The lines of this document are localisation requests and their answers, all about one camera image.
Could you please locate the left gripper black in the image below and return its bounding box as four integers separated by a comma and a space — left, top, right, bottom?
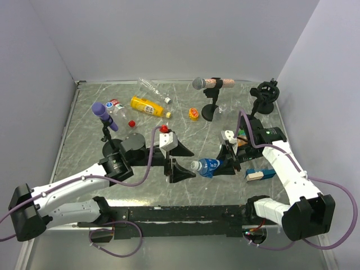
130, 141, 196, 182

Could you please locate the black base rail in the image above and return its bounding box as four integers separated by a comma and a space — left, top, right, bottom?
77, 197, 263, 240

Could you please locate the clear bottle green-print white cap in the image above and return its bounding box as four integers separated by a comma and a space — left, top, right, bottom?
218, 103, 228, 115

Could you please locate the yellow lemon drink bottle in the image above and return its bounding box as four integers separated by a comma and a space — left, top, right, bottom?
130, 96, 172, 119

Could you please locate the black microphone stand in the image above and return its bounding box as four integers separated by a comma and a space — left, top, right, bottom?
201, 78, 223, 122

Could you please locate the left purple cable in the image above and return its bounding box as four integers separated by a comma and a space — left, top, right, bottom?
0, 125, 169, 242

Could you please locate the black clamp stand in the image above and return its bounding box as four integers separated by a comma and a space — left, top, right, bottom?
250, 78, 280, 115
250, 93, 262, 120

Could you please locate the blue beige toy brick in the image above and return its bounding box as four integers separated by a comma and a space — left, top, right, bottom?
245, 169, 276, 182

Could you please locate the silver head microphone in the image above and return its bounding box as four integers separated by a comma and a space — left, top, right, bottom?
192, 77, 235, 90

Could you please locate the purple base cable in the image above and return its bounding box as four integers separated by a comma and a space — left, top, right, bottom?
88, 219, 144, 258

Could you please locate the small red bottle cap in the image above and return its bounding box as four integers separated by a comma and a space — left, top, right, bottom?
128, 120, 136, 128

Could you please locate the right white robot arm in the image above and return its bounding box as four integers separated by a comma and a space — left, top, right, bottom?
181, 118, 335, 241

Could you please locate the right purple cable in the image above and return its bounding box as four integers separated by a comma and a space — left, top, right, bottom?
233, 109, 358, 251

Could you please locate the purple microphone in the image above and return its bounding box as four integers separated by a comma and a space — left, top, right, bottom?
91, 102, 118, 132

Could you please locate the blue label clear bottle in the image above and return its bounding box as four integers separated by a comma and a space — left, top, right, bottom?
191, 158, 223, 178

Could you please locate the black clamp stand rear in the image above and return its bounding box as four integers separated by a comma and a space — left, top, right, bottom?
250, 78, 280, 115

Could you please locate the blue white loose cap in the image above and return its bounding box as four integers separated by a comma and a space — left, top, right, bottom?
106, 102, 114, 111

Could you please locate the yellow orange toy block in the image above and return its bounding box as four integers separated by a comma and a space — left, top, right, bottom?
188, 107, 199, 121

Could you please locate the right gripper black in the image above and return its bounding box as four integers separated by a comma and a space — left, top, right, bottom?
210, 143, 263, 176

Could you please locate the orange bottle red cap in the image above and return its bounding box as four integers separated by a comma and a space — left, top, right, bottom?
237, 135, 249, 147

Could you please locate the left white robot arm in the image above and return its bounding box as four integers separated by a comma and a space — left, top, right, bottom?
8, 132, 195, 242

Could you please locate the black clamp stand front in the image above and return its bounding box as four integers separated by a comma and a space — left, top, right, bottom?
250, 93, 262, 120

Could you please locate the red label clear bottle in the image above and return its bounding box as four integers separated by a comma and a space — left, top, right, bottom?
108, 99, 136, 133

